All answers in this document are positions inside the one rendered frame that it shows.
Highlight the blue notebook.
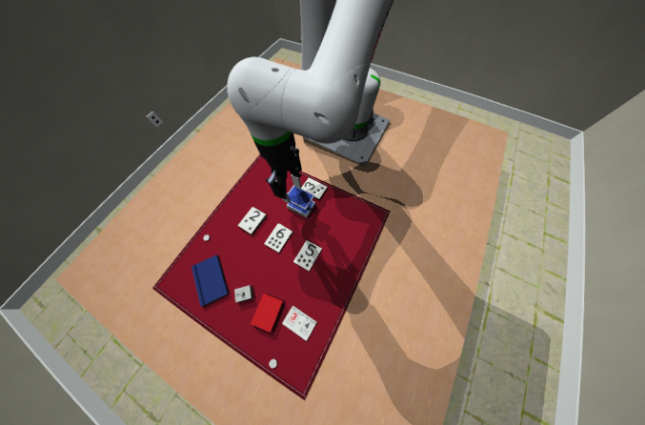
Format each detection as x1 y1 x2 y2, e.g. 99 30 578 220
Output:
191 255 229 307

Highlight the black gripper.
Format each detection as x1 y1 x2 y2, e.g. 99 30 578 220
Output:
266 148 302 204

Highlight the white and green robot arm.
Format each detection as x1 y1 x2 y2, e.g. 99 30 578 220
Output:
228 0 394 161

